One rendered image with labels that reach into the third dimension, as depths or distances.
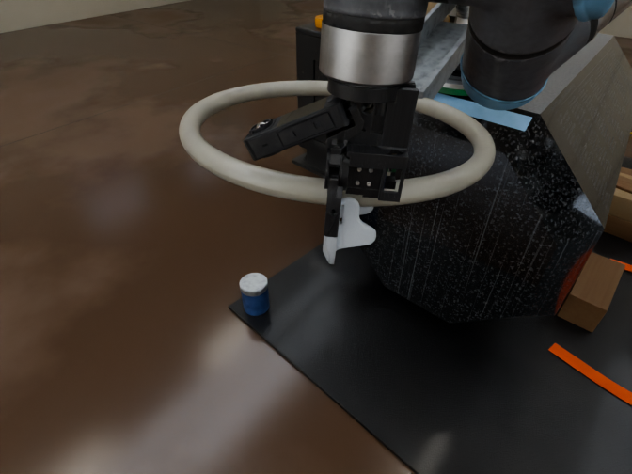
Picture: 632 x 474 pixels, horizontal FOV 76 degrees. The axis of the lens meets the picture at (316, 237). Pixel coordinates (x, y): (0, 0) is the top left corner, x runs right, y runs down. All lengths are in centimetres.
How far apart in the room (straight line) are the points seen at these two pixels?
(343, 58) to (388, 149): 10
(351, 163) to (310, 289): 123
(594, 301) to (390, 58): 143
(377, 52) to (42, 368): 151
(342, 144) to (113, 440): 118
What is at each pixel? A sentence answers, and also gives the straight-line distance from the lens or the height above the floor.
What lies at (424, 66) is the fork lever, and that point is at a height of 91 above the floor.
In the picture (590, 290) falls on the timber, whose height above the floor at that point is 13.
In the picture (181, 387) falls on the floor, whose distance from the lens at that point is 144.
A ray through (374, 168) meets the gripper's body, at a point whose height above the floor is 98.
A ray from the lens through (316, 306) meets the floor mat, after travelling 155.
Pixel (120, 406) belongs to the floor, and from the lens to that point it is 147.
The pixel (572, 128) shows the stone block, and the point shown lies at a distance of 128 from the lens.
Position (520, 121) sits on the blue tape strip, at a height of 78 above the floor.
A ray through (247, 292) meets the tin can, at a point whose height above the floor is 14.
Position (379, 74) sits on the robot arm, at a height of 107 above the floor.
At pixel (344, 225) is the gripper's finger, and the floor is 91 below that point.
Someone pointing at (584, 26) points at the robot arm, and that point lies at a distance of 49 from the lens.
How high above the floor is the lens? 118
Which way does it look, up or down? 39 degrees down
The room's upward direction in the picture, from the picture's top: straight up
